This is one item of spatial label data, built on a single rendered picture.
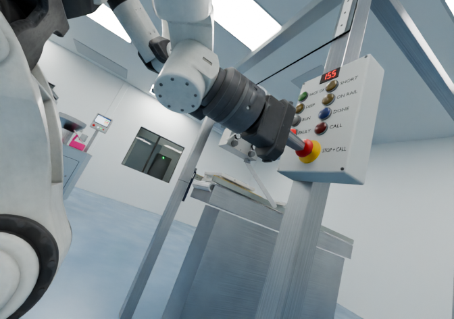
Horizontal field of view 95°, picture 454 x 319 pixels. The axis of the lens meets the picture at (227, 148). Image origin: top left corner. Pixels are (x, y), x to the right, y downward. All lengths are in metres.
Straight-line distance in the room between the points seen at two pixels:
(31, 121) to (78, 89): 6.02
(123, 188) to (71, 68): 3.20
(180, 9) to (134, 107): 6.02
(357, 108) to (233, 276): 1.12
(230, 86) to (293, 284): 0.40
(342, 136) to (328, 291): 1.63
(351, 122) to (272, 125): 0.15
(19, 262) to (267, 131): 0.38
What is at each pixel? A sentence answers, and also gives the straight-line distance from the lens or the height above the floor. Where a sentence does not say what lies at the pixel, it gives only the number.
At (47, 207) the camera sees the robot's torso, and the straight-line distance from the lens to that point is 0.40.
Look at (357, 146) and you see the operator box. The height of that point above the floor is 0.88.
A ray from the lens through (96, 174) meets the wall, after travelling 6.05.
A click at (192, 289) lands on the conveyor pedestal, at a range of 1.27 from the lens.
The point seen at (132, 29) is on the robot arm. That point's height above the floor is 1.10.
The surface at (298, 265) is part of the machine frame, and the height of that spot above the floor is 0.65.
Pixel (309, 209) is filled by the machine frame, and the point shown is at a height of 0.76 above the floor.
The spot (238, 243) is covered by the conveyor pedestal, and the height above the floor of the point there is 0.56.
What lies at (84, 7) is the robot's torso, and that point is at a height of 0.97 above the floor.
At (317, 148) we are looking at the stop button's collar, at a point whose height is 0.87.
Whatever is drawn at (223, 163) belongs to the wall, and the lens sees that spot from 6.76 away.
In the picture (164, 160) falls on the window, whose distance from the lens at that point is 6.25.
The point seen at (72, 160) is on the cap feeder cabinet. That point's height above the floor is 0.61.
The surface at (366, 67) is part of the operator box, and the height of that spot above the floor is 1.05.
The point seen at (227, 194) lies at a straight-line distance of 1.15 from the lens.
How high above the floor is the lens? 0.70
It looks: 16 degrees up
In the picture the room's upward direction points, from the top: 21 degrees clockwise
